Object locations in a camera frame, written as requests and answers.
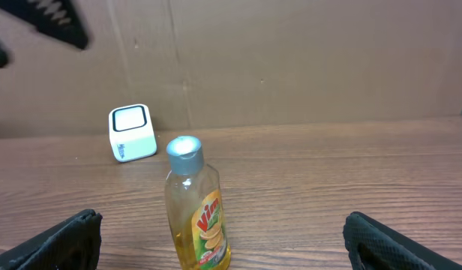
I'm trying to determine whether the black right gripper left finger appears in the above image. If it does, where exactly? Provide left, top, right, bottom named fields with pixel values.
left=0, top=209, right=103, bottom=270

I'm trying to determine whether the white barcode scanner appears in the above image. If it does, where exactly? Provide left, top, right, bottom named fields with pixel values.
left=108, top=103, right=158, bottom=163

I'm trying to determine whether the yellow dish soap bottle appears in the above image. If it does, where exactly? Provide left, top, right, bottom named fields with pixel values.
left=164, top=136, right=231, bottom=270

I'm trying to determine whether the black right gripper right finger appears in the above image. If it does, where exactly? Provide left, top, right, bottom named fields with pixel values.
left=343, top=211, right=462, bottom=270

